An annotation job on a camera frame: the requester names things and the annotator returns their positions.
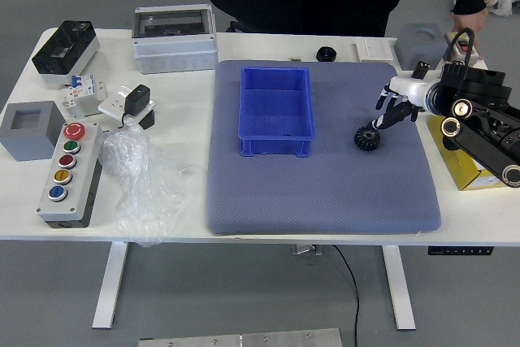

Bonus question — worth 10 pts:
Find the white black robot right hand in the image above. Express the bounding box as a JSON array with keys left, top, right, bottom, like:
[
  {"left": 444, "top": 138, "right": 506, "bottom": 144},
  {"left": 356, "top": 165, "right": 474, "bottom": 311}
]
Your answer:
[{"left": 367, "top": 76, "right": 439, "bottom": 132}]

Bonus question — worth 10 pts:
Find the person's left hand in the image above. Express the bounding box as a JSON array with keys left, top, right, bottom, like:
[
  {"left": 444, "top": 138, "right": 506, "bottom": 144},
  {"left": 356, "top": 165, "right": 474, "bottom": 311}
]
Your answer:
[{"left": 451, "top": 11, "right": 488, "bottom": 60}]

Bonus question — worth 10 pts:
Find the big black gear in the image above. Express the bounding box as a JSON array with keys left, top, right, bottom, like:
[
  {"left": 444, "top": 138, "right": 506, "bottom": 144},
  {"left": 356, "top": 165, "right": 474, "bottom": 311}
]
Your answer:
[{"left": 353, "top": 126, "right": 382, "bottom": 154}]

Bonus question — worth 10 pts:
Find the grey box with round hole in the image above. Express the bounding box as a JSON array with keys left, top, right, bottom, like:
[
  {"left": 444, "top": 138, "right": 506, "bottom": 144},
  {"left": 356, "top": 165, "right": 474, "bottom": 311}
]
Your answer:
[{"left": 394, "top": 23, "right": 446, "bottom": 71}]

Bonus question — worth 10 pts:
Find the yellow cardboard box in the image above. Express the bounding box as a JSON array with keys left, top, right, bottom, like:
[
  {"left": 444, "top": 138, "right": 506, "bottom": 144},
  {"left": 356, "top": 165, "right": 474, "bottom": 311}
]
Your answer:
[{"left": 426, "top": 115, "right": 509, "bottom": 193}]

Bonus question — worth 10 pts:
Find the blue plastic box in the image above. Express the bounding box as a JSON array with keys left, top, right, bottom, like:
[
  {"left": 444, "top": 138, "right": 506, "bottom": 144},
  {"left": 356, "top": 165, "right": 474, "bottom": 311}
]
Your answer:
[{"left": 237, "top": 65, "right": 318, "bottom": 158}]

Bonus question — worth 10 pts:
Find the grey five-button control box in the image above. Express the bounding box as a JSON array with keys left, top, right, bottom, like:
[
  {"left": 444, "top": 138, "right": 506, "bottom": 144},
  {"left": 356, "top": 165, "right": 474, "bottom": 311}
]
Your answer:
[{"left": 35, "top": 121, "right": 104, "bottom": 229}]

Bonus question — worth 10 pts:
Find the grey hollow square box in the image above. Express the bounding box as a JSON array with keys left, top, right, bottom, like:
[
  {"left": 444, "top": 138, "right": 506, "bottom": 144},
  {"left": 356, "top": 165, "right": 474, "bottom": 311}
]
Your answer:
[{"left": 0, "top": 100, "right": 58, "bottom": 163}]

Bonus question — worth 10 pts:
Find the brown capacitor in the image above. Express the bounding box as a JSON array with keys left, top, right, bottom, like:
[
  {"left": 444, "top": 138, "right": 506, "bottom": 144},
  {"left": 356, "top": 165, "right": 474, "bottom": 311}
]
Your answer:
[{"left": 412, "top": 60, "right": 432, "bottom": 80}]

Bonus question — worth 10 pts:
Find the grey-blue mat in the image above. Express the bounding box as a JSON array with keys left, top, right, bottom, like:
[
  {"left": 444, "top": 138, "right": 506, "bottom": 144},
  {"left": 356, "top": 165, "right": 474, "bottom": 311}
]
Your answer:
[{"left": 206, "top": 59, "right": 443, "bottom": 236}]

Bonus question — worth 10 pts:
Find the black desk control panel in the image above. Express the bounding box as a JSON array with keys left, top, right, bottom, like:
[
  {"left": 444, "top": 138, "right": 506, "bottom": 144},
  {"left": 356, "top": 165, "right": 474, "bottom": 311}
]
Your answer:
[{"left": 427, "top": 245, "right": 495, "bottom": 257}]

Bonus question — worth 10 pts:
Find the black power adapter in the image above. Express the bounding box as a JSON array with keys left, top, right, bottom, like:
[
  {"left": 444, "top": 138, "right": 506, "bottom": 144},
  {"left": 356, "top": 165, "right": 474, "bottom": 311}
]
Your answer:
[{"left": 119, "top": 84, "right": 151, "bottom": 128}]

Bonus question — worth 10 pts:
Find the white table leg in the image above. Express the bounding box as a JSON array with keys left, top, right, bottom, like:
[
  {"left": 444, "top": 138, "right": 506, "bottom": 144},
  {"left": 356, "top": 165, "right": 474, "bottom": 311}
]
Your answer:
[
  {"left": 380, "top": 245, "right": 418, "bottom": 331},
  {"left": 91, "top": 242, "right": 130, "bottom": 330}
]

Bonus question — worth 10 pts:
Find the black socket stand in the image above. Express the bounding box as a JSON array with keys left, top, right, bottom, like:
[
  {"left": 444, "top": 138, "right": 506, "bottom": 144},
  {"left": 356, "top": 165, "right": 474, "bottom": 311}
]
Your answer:
[{"left": 137, "top": 110, "right": 156, "bottom": 130}]

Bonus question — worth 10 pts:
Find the white blue circuit breaker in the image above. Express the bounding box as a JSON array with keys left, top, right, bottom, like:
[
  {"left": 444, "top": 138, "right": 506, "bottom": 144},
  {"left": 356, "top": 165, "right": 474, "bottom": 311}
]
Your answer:
[{"left": 60, "top": 73, "right": 109, "bottom": 119}]

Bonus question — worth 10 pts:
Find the clear plastic bag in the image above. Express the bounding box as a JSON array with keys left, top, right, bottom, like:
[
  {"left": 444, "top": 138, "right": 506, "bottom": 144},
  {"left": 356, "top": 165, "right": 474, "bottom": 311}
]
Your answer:
[{"left": 97, "top": 124, "right": 193, "bottom": 249}]

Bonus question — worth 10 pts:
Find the grey metal plate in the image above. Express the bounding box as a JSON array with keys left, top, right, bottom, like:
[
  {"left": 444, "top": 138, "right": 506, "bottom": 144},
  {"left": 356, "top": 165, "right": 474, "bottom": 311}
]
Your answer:
[{"left": 137, "top": 327, "right": 344, "bottom": 347}]

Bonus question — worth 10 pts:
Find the grey red-black push-button switch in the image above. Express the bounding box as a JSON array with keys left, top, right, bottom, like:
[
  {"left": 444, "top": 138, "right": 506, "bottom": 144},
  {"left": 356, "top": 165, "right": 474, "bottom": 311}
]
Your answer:
[{"left": 442, "top": 31, "right": 480, "bottom": 64}]

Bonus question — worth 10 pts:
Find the white wall switch plate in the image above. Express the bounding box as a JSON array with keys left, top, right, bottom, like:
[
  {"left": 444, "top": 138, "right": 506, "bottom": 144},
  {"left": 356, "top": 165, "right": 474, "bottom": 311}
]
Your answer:
[{"left": 354, "top": 37, "right": 394, "bottom": 63}]

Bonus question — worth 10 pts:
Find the grey enclosure with clear lid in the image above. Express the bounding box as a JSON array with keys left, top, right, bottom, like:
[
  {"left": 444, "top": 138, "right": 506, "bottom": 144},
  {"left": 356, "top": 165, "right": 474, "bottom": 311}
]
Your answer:
[{"left": 132, "top": 4, "right": 219, "bottom": 75}]

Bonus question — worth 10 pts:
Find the small metal bracket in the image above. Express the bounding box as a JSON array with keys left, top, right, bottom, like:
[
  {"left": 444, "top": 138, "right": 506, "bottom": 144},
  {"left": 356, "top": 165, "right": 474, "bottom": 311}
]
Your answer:
[{"left": 291, "top": 244, "right": 324, "bottom": 257}]

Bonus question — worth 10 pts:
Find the white wall socket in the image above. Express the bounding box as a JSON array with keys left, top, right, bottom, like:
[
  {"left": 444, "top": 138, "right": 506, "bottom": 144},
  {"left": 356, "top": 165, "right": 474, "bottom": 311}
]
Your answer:
[{"left": 97, "top": 85, "right": 157, "bottom": 124}]

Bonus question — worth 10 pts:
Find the black floor cable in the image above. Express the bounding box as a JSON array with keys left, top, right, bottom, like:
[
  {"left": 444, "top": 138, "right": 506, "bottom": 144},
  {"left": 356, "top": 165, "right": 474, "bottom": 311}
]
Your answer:
[{"left": 332, "top": 245, "right": 362, "bottom": 347}]

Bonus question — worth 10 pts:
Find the black and white switch box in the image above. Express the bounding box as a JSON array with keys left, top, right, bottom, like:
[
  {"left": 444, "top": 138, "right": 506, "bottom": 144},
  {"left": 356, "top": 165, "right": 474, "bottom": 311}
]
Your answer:
[{"left": 31, "top": 20, "right": 101, "bottom": 85}]

